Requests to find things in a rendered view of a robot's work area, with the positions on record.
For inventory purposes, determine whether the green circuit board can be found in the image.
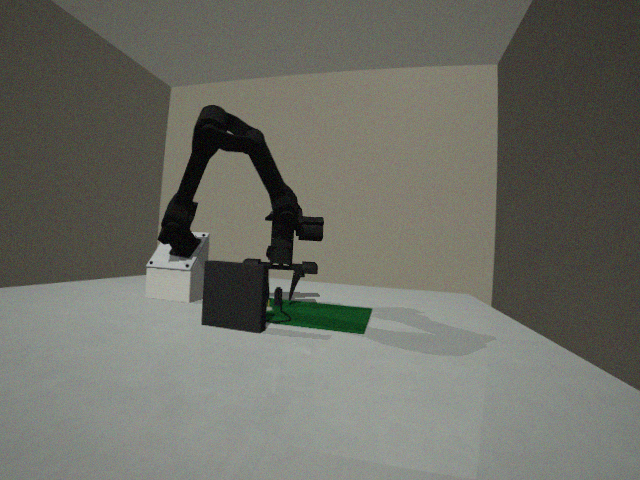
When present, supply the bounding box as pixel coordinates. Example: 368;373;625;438
266;298;373;334

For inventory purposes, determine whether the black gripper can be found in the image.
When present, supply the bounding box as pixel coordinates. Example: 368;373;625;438
243;239;318;301

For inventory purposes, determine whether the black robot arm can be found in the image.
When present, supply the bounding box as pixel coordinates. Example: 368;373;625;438
158;105;324;258

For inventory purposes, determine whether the black square panel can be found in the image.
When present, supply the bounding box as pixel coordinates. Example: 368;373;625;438
201;261;269;334

